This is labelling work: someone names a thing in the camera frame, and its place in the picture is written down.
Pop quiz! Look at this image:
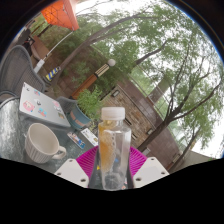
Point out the dark-trunked tree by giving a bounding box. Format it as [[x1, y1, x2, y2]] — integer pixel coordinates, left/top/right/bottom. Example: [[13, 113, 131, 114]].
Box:
[[138, 43, 224, 153]]

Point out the white ribbed mug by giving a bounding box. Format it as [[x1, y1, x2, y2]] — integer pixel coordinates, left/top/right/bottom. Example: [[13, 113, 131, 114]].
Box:
[[24, 122, 68, 164]]

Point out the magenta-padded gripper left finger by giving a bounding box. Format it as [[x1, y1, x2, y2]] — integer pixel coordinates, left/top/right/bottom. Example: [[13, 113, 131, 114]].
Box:
[[54, 145, 101, 189]]

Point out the blue sticker card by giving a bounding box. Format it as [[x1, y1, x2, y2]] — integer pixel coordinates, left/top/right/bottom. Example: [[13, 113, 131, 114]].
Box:
[[66, 131, 86, 150]]

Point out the green plant in teal pot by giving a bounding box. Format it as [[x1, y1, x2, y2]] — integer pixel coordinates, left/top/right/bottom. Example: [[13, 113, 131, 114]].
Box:
[[68, 87, 104, 130]]

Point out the white sticker sheet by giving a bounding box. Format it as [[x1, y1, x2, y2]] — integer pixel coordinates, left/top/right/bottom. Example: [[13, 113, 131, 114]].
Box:
[[80, 127, 100, 147]]

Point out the orange canopy tent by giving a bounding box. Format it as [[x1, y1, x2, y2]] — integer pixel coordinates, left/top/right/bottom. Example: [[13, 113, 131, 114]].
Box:
[[33, 0, 80, 73]]

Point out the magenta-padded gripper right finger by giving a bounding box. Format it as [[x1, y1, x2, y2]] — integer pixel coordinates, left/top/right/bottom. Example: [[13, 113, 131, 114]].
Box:
[[126, 145, 170, 189]]

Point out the clear bottle with white cap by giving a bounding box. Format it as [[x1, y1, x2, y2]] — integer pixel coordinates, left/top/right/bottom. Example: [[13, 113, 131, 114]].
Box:
[[97, 106, 133, 191]]

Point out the silver laptop with stickers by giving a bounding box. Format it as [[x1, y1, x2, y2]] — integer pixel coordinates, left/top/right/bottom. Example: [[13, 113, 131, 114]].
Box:
[[18, 82, 72, 129]]

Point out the leaning grey-trunked tree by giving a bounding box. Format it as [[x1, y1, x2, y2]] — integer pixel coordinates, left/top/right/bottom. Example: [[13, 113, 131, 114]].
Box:
[[49, 13, 158, 89]]

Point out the blue yellow striped bollard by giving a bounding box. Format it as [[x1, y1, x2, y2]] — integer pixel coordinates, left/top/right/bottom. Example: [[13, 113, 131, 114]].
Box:
[[44, 65, 62, 82]]

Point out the globe lamp post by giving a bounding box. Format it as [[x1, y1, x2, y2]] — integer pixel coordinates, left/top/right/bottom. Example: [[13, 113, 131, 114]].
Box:
[[71, 58, 117, 100]]

